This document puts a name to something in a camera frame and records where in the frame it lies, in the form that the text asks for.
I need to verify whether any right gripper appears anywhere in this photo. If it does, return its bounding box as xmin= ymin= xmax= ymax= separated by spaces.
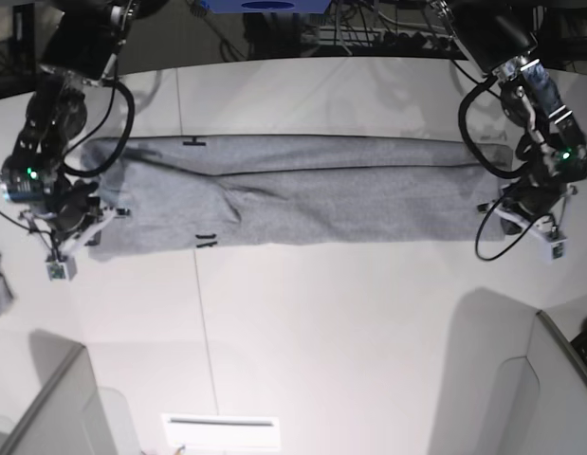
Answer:
xmin=44 ymin=179 xmax=103 ymax=247

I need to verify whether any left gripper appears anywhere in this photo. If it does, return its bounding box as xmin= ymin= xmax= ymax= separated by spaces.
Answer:
xmin=500 ymin=181 xmax=574 ymax=235

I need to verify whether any grey T-shirt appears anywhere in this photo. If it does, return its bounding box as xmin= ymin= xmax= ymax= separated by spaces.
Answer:
xmin=90 ymin=136 xmax=504 ymax=261

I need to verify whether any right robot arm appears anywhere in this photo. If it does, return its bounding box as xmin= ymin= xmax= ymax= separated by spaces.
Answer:
xmin=0 ymin=1 xmax=141 ymax=249

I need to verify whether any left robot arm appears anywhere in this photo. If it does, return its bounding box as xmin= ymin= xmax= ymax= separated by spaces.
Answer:
xmin=429 ymin=1 xmax=587 ymax=223

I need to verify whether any grey partition right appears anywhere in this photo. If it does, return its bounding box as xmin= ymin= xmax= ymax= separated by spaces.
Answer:
xmin=477 ymin=311 xmax=587 ymax=454

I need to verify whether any black power strip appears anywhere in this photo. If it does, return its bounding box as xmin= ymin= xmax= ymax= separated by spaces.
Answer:
xmin=379 ymin=30 xmax=460 ymax=52

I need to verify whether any blue box at top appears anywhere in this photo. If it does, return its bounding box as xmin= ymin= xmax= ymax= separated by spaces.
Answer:
xmin=200 ymin=0 xmax=331 ymax=14

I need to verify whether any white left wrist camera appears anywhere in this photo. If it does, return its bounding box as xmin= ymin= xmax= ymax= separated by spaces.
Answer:
xmin=474 ymin=200 xmax=568 ymax=263

